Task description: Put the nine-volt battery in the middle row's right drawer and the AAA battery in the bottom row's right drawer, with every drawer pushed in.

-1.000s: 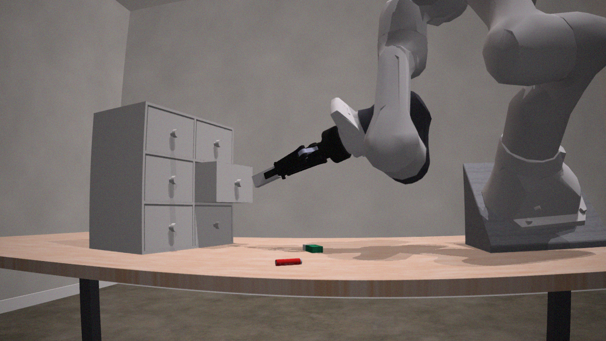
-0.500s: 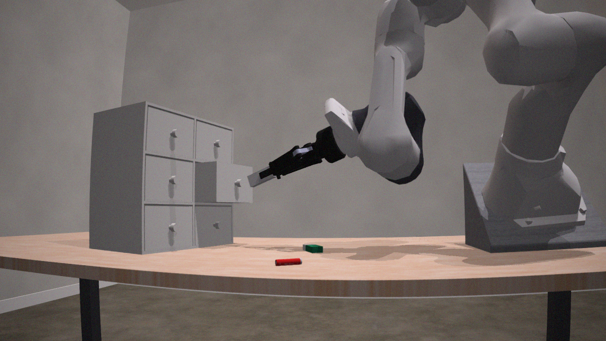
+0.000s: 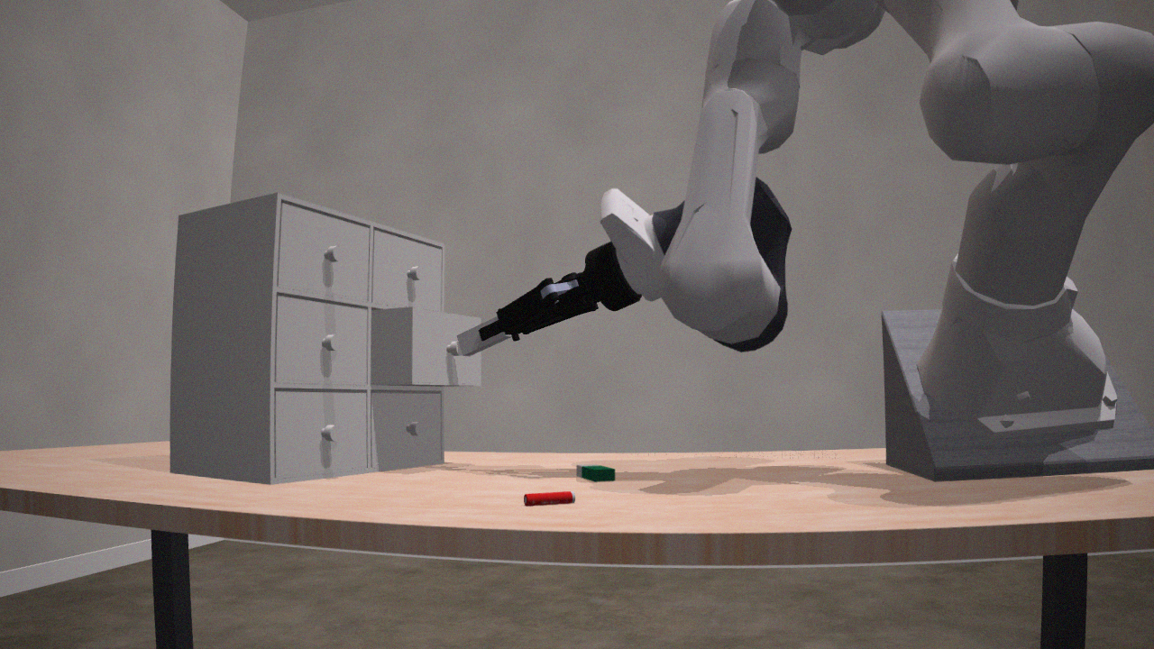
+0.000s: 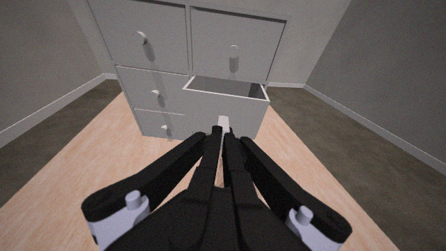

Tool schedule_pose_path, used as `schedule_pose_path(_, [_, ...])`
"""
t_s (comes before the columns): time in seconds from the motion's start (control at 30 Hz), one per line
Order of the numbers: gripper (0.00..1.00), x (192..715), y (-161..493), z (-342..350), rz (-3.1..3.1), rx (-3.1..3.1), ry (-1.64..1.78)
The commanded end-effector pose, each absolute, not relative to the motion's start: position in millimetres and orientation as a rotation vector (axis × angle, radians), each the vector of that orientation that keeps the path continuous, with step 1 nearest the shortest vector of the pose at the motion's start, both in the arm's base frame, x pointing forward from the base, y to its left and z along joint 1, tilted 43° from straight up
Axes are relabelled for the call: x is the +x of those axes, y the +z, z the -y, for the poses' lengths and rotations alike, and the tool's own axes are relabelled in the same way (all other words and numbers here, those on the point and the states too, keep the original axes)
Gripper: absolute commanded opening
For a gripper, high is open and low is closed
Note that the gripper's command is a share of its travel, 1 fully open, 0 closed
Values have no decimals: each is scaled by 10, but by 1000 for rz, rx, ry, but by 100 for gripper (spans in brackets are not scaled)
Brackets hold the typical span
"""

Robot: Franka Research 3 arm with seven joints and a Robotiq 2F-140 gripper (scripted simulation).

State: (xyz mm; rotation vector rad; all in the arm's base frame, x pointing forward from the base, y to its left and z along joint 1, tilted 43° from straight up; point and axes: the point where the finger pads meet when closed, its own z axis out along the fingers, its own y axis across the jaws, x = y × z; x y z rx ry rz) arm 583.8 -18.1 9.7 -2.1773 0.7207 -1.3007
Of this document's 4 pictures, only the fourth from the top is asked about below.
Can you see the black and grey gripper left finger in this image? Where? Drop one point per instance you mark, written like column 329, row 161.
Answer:
column 113, row 210

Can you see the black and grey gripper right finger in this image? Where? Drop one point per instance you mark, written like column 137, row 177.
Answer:
column 320, row 227

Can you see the grey chest of drawers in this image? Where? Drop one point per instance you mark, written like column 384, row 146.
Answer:
column 203, row 6

